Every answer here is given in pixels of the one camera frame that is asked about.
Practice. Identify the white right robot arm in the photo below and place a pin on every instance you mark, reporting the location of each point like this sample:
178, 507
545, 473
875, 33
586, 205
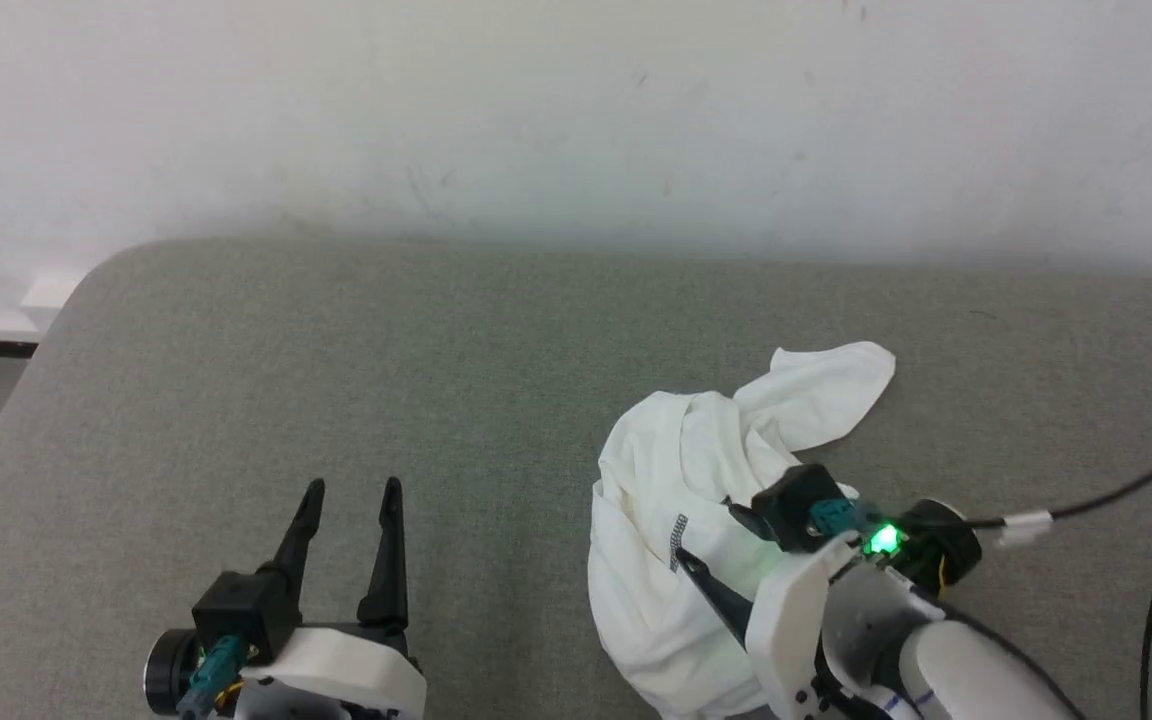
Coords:
966, 675

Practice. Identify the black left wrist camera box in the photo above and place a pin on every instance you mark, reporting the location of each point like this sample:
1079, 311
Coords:
241, 612

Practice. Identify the grey fabric sofa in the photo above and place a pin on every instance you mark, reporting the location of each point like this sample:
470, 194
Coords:
436, 400

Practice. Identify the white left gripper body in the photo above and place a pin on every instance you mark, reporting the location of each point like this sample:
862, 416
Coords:
336, 675

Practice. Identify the white t-shirt garment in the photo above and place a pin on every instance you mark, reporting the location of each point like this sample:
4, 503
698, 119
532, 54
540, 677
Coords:
656, 470

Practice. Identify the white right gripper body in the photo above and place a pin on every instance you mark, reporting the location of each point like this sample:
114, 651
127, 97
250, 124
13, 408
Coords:
796, 620

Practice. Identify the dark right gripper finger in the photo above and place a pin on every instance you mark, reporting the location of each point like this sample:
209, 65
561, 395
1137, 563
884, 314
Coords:
748, 520
721, 598

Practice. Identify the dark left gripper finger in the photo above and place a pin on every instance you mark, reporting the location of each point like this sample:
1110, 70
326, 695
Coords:
302, 540
388, 570

